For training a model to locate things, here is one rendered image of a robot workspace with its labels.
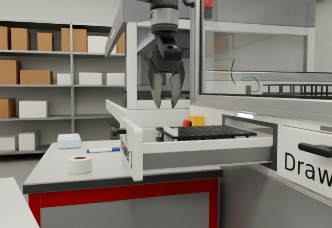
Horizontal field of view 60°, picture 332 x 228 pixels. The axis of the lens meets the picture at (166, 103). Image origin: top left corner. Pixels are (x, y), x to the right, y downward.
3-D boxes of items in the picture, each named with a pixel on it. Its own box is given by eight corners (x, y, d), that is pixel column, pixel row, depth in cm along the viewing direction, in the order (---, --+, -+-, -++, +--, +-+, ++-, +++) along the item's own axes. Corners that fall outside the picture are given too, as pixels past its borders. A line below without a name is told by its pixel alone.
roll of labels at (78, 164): (63, 173, 86) (63, 159, 86) (76, 166, 93) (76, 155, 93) (84, 174, 85) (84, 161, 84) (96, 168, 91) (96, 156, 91)
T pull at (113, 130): (112, 136, 68) (112, 130, 68) (110, 132, 76) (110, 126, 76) (127, 135, 69) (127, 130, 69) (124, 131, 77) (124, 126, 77)
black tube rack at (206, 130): (172, 163, 67) (172, 136, 67) (155, 149, 84) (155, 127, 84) (256, 158, 73) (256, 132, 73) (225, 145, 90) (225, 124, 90)
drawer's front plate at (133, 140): (134, 182, 59) (134, 129, 59) (120, 153, 87) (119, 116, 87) (143, 181, 60) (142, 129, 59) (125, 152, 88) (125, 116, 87)
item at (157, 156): (141, 172, 61) (141, 144, 61) (126, 149, 86) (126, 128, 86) (300, 160, 72) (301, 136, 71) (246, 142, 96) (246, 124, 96)
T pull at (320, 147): (329, 159, 46) (329, 150, 46) (297, 149, 53) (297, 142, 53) (347, 157, 47) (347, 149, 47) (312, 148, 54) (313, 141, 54)
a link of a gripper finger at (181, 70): (185, 87, 78) (180, 55, 77) (186, 87, 77) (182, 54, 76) (168, 90, 77) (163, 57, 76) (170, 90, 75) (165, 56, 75)
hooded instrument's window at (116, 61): (125, 109, 155) (125, 23, 153) (106, 99, 327) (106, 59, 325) (305, 106, 184) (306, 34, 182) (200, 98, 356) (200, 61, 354)
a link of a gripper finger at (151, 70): (162, 90, 77) (166, 58, 77) (163, 90, 75) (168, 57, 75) (145, 87, 75) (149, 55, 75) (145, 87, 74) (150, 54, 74)
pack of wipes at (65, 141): (81, 148, 124) (81, 137, 123) (57, 149, 120) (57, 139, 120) (79, 142, 138) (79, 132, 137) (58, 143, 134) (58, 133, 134)
